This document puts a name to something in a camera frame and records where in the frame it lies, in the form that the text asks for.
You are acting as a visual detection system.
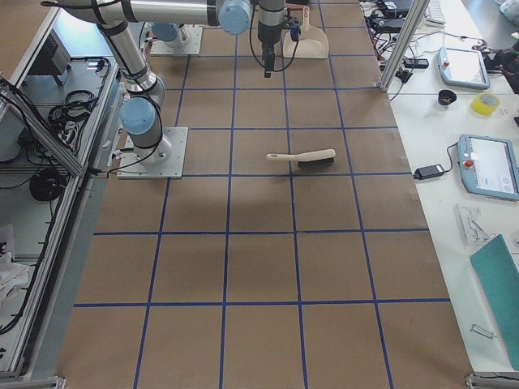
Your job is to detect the teach pendant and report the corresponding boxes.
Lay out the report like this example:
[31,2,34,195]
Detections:
[437,46,490,90]
[457,134,518,201]

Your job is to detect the black power adapter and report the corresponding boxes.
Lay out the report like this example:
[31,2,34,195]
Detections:
[413,164,446,181]

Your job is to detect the far teach pendant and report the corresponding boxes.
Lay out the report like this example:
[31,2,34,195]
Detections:
[437,46,490,90]

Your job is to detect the green cutting mat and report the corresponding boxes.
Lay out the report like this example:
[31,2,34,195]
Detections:
[470,235,518,370]

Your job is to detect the beige dustpan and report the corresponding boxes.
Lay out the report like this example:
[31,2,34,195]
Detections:
[282,6,329,59]

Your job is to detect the aluminium frame post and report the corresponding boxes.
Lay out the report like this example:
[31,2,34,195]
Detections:
[378,0,429,92]

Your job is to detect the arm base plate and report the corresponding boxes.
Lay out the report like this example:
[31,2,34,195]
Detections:
[151,23,203,56]
[116,127,188,179]

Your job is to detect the beige hand brush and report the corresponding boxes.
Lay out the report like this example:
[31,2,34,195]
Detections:
[266,148,336,169]

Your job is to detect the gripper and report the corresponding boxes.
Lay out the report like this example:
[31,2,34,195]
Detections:
[257,24,282,78]

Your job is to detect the near teach pendant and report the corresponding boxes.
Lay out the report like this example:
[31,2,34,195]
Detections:
[457,134,518,201]

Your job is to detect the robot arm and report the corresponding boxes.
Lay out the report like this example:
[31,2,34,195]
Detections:
[41,1,294,107]
[152,22,191,47]

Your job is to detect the yellow tape roll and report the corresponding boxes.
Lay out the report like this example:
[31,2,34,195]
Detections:
[470,92,500,118]

